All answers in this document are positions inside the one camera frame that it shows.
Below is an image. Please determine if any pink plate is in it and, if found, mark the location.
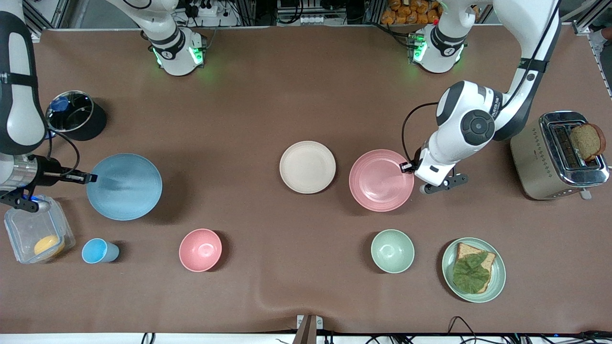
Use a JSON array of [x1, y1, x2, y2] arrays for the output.
[[349, 149, 415, 212]]

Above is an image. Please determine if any blue plate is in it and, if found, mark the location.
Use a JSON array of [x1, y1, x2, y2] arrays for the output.
[[86, 153, 163, 221]]

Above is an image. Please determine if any clear plastic container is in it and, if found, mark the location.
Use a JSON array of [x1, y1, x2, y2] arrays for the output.
[[4, 194, 76, 264]]

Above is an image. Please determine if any yellow round food piece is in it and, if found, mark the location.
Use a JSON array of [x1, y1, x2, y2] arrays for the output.
[[33, 235, 65, 257]]

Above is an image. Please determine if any blue cup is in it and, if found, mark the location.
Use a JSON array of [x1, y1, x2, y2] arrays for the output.
[[81, 238, 120, 264]]

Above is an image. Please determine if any green bowl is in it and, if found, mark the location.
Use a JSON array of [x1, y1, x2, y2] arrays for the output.
[[371, 229, 415, 274]]

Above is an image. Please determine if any beige plate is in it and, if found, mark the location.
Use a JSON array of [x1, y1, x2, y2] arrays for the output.
[[279, 140, 336, 194]]

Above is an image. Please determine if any brown bread slice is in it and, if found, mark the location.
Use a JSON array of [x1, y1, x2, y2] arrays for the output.
[[453, 242, 497, 293]]

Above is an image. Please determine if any green lettuce leaf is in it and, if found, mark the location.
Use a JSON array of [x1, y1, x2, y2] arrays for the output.
[[452, 252, 491, 294]]

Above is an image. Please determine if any brown table cloth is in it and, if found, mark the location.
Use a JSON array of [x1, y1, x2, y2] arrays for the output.
[[0, 26, 612, 335]]

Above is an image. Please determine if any beige chrome toaster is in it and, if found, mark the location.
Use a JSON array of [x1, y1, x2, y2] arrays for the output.
[[509, 111, 611, 201]]

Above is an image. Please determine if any green plate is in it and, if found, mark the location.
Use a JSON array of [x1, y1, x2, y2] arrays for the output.
[[441, 237, 506, 303]]

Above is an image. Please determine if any pink bowl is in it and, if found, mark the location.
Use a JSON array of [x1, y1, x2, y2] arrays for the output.
[[179, 228, 223, 273]]

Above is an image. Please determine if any brown toast slice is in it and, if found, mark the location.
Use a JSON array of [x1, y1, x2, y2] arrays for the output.
[[568, 123, 607, 162]]

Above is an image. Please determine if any white power strip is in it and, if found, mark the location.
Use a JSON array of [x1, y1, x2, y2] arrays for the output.
[[190, 0, 221, 18]]

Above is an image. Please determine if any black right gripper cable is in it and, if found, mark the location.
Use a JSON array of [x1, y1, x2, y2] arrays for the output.
[[47, 131, 81, 176]]

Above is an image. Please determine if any black pot with blue handle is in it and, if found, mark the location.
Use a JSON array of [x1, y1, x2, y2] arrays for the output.
[[45, 90, 107, 142]]

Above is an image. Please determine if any aluminium frame profile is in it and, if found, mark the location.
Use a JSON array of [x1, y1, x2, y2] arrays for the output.
[[22, 0, 72, 41], [571, 0, 612, 36]]

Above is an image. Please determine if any black looped floor cable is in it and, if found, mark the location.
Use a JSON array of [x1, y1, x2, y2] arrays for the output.
[[447, 315, 486, 344]]

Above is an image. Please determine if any grey metal bracket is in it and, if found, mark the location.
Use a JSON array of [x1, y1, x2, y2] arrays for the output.
[[293, 314, 323, 344]]

